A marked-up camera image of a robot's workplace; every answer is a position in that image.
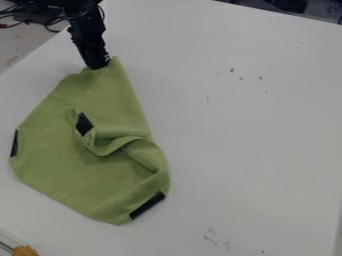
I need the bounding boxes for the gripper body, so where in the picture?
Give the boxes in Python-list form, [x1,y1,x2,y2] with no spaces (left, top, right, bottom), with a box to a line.
[65,20,113,71]

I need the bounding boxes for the green cloth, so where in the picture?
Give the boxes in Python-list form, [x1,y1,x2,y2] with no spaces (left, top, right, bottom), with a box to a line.
[8,55,173,226]

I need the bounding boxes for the yellow toy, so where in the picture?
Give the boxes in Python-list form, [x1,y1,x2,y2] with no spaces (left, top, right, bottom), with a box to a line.
[10,244,42,256]

